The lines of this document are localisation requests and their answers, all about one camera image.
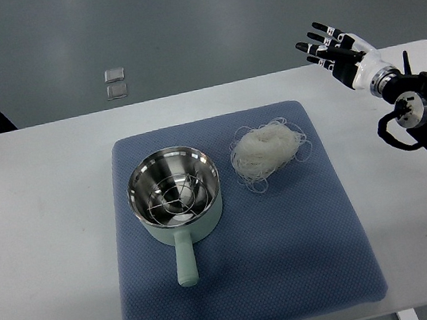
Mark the mint green steel pot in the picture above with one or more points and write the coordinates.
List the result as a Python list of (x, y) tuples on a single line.
[(182, 235)]

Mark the blue textured cloth mat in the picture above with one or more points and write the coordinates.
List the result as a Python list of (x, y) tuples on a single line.
[(296, 251)]

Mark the white table leg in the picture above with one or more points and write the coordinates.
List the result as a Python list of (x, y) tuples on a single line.
[(407, 315)]

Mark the white vermicelli noodle bundle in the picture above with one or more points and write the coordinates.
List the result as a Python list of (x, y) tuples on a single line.
[(257, 153)]

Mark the upper grey floor plate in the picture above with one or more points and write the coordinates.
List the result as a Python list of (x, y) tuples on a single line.
[(114, 75)]

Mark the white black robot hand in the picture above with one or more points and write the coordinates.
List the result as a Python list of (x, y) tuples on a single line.
[(349, 58)]

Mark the wire steaming rack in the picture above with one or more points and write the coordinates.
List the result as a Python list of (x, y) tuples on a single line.
[(177, 198)]

